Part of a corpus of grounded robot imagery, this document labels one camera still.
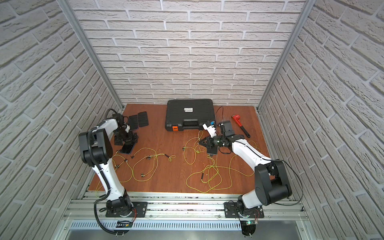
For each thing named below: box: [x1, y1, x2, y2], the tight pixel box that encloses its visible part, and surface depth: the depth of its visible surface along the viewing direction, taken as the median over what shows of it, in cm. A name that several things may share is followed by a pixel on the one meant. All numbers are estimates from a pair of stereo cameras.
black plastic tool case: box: [165, 98, 215, 132], surface depth 109 cm
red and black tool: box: [231, 114, 251, 138], surface depth 112 cm
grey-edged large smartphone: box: [207, 146, 218, 155], surface depth 96 cm
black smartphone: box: [137, 111, 149, 127], surface depth 113 cm
